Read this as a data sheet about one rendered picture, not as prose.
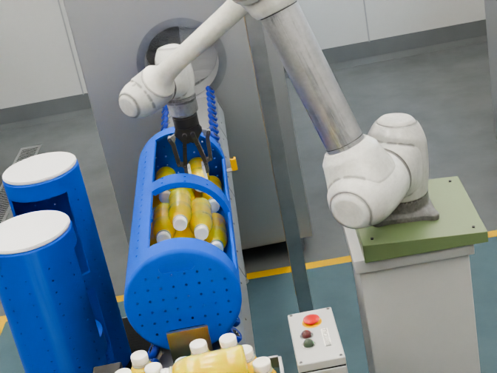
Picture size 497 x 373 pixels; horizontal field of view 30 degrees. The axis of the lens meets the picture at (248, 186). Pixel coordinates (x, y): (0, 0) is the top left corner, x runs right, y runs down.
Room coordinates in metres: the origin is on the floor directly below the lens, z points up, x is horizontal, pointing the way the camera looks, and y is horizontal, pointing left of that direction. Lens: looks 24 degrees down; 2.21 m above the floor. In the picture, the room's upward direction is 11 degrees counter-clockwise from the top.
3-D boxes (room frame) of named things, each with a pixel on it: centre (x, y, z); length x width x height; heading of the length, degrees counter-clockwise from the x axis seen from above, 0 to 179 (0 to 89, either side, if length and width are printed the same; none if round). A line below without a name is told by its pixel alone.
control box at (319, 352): (1.69, -0.08, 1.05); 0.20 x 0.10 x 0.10; 179
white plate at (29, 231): (2.69, 0.72, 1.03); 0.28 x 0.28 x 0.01
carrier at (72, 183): (3.24, 0.75, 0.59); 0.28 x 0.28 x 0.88
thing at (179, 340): (1.90, 0.21, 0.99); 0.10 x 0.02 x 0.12; 89
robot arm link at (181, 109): (2.63, 0.15, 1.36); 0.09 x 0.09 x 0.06
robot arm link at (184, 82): (2.62, 0.15, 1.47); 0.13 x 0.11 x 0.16; 145
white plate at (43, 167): (3.24, 0.75, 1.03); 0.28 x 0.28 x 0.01
